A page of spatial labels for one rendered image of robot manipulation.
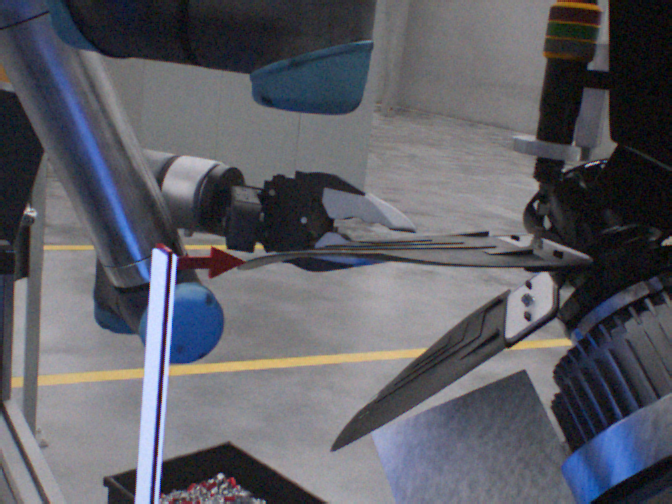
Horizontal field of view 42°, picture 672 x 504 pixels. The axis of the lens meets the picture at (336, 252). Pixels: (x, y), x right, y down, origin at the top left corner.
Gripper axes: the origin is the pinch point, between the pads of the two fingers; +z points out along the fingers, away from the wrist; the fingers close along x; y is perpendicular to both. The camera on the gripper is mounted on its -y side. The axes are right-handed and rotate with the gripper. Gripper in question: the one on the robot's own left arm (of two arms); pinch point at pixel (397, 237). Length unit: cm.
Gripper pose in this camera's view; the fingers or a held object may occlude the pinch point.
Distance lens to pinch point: 79.7
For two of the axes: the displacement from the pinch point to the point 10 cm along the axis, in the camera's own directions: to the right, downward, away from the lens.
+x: -1.6, 9.8, 1.3
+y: 3.7, -0.6, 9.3
